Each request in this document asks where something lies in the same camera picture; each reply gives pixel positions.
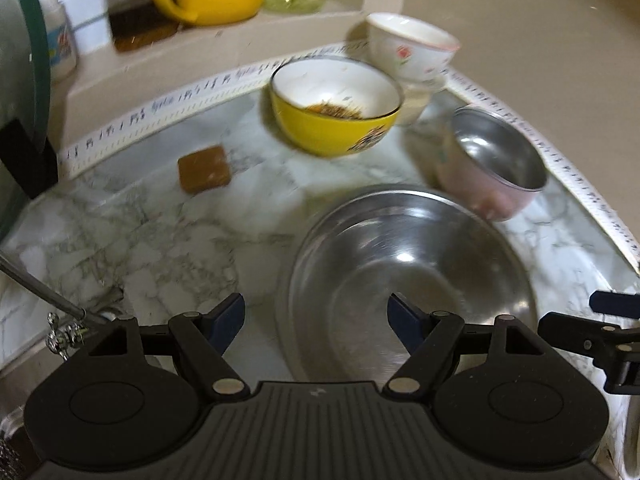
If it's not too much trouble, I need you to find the white patterned edge strip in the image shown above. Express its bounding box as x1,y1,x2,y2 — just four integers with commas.
57,42,640,271

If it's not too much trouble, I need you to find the white floral bowl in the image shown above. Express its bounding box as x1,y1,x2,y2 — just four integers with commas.
365,11,461,85

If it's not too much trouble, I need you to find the pink steel-lined bowl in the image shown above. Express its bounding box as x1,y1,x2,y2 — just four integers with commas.
434,106,548,223

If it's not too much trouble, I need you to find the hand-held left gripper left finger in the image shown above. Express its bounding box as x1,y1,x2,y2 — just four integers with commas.
86,295,251,403

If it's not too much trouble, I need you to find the cream cup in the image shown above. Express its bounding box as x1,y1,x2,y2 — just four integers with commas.
397,77,446,127

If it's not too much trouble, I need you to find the yellow bowl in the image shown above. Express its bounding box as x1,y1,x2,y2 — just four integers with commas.
270,57,403,160

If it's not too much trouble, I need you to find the green rimmed glass lid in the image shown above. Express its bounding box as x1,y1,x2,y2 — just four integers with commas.
0,0,60,241

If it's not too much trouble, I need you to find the metal faucet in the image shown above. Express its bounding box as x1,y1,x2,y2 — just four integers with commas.
0,252,123,361

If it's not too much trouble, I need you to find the brown soap bar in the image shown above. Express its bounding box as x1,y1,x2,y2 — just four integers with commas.
177,145,233,195

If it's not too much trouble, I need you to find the steel sink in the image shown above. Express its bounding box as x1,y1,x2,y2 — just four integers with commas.
0,355,31,436

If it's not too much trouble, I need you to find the stainless steel bowl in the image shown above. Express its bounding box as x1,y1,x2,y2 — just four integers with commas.
275,185,540,391

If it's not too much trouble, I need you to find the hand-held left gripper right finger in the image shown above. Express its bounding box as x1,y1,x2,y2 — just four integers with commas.
382,292,549,403

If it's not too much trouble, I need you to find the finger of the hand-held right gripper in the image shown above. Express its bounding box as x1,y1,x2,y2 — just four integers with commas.
589,290,640,314
537,311,640,396

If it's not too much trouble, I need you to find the brown sauce jar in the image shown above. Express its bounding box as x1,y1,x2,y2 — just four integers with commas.
97,0,181,53

